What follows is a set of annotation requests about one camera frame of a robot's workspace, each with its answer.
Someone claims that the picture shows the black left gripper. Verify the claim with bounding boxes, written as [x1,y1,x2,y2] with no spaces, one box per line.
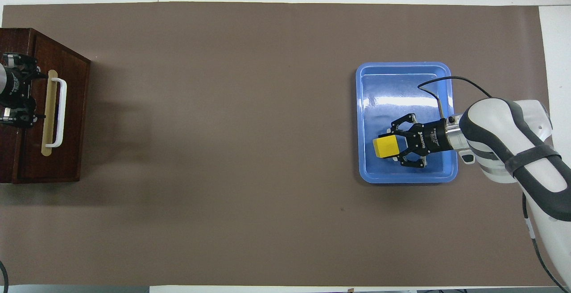
[0,52,48,128]

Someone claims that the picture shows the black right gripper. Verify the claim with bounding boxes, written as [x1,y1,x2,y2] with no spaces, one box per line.
[391,114,449,169]

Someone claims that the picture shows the yellow cube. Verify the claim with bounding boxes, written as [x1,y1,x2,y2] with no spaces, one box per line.
[373,135,402,159]

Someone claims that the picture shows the white drawer handle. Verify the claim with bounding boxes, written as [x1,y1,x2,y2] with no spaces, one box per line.
[45,78,68,148]

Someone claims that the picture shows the blue plastic tray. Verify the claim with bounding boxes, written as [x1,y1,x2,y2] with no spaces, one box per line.
[356,62,459,184]

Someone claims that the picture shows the dark brown wooden cabinet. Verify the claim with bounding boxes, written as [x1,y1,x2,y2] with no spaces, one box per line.
[0,28,91,185]

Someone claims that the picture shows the brown table mat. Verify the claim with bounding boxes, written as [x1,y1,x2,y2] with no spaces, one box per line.
[0,2,558,287]

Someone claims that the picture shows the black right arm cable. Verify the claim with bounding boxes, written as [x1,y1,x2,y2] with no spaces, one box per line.
[418,76,493,120]

